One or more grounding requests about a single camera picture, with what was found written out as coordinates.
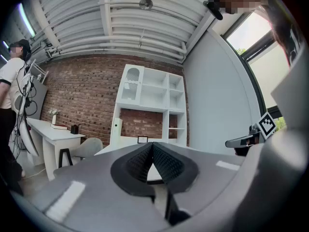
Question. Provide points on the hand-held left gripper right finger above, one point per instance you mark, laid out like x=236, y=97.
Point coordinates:
x=207, y=168

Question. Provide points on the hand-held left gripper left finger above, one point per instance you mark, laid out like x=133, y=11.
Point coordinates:
x=101, y=197

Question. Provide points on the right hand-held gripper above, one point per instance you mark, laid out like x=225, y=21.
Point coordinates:
x=266, y=126

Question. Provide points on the grey chair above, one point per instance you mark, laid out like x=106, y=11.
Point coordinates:
x=89, y=146

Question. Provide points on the tall white box, green button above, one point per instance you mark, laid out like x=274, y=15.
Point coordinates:
x=116, y=132

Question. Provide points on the black framed picture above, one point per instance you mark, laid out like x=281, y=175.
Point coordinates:
x=142, y=139

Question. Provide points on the small black box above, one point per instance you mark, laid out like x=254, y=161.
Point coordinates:
x=74, y=129

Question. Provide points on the white side desk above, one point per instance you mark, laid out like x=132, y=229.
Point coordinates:
x=55, y=136

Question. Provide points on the red book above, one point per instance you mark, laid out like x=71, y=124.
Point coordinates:
x=59, y=127

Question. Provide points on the white vase with flowers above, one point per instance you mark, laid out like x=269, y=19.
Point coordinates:
x=54, y=118

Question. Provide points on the white shelf unit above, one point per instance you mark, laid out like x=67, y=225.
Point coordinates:
x=154, y=86

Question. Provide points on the person's black printed t-shirt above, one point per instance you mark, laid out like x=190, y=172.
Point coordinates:
x=295, y=47

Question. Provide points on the black framed window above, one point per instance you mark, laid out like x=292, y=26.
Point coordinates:
x=253, y=30

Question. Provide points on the round ceiling fixture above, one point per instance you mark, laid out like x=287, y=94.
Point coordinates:
x=145, y=4

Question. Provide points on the ceiling light tube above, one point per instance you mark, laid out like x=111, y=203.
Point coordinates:
x=5, y=45
x=27, y=20

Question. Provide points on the black head-worn camera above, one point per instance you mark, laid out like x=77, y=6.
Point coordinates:
x=213, y=6

